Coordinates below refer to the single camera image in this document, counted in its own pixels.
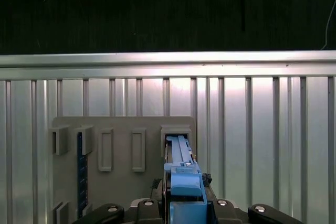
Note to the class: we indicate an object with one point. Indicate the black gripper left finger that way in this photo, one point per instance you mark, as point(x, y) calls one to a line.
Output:
point(147, 213)

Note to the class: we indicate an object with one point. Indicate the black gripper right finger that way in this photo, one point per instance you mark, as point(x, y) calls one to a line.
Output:
point(223, 213)

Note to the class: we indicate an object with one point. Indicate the grey parts rack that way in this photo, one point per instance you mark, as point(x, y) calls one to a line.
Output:
point(120, 182)

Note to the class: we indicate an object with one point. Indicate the blue RAM stick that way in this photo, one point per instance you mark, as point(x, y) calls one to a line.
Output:
point(82, 171)

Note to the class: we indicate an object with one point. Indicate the hard disk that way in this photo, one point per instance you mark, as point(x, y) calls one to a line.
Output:
point(183, 179)

